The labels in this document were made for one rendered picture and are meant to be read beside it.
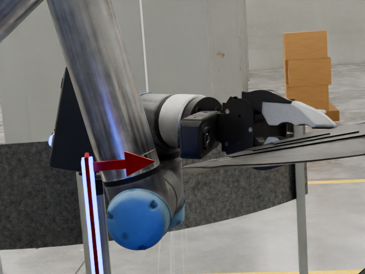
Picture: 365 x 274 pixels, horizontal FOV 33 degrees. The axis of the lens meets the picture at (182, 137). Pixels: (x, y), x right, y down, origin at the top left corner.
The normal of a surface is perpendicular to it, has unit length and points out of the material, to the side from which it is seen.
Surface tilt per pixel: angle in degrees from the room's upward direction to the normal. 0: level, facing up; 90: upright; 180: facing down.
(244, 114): 84
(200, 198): 90
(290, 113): 84
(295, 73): 90
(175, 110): 53
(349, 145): 3
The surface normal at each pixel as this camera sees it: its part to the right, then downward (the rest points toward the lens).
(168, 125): -0.72, 0.13
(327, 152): -0.06, -0.98
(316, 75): -0.11, 0.17
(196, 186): 0.39, 0.12
